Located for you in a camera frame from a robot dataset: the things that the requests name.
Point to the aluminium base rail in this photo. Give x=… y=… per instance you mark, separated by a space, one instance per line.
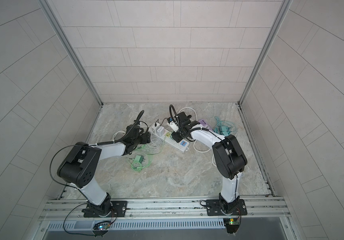
x=165 y=208

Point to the left circuit board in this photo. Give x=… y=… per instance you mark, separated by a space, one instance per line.
x=102 y=226

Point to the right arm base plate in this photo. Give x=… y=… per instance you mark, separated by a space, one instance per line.
x=222 y=208

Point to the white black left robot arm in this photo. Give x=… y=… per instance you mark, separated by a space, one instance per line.
x=79 y=167

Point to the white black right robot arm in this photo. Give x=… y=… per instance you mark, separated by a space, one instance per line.
x=229 y=158

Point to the teal charger upper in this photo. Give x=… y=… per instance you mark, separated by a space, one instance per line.
x=223 y=130

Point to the circuit board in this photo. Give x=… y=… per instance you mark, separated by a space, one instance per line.
x=102 y=226
x=231 y=225

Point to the white multicolour power strip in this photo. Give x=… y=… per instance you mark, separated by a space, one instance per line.
x=182 y=145

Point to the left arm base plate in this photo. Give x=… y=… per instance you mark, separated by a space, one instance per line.
x=118 y=207

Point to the white square charger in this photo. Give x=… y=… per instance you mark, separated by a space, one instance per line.
x=160 y=131

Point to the right circuit board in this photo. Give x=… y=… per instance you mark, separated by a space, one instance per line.
x=231 y=225

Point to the light green charger block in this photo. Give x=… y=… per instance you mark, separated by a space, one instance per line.
x=139 y=159

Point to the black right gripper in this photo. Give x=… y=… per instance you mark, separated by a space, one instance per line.
x=177 y=138

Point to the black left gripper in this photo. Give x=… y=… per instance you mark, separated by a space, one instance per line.
x=146 y=139

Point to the purple power strip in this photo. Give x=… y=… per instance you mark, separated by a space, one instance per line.
x=204 y=124

